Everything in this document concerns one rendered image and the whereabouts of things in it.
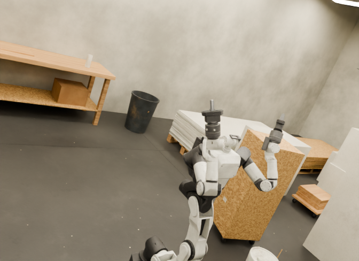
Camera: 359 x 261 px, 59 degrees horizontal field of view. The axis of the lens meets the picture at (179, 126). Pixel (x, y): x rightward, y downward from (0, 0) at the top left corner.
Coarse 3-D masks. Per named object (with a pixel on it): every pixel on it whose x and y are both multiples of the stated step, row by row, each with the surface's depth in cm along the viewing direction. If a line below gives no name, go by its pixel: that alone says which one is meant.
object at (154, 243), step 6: (150, 240) 263; (156, 240) 262; (150, 246) 259; (156, 246) 258; (162, 246) 259; (138, 252) 269; (144, 252) 264; (150, 252) 257; (156, 252) 254; (132, 258) 260; (138, 258) 263; (144, 258) 262; (150, 258) 257
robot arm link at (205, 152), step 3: (204, 141) 182; (204, 144) 181; (204, 147) 181; (204, 150) 181; (207, 150) 185; (204, 153) 180; (207, 153) 183; (204, 156) 180; (207, 156) 180; (207, 159) 179; (210, 159) 179; (213, 159) 178; (216, 159) 179; (216, 162) 179
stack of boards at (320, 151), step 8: (312, 144) 783; (320, 144) 818; (328, 144) 856; (312, 152) 705; (320, 152) 733; (328, 152) 764; (312, 160) 676; (320, 160) 698; (304, 168) 673; (312, 168) 695; (320, 168) 718
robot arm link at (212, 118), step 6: (204, 114) 176; (210, 114) 176; (216, 114) 176; (222, 114) 178; (210, 120) 177; (216, 120) 177; (210, 126) 176; (216, 126) 176; (210, 132) 177; (216, 132) 177
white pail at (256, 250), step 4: (252, 248) 298; (256, 248) 302; (260, 248) 304; (252, 252) 293; (256, 252) 296; (260, 252) 298; (264, 252) 300; (268, 252) 302; (280, 252) 296; (248, 256) 292; (252, 256) 287; (256, 256) 290; (260, 256) 288; (264, 256) 295; (268, 256) 297; (272, 256) 299; (248, 260) 290; (252, 260) 284; (256, 260) 284; (260, 260) 283; (264, 260) 289; (268, 260) 291; (272, 260) 293; (276, 260) 295
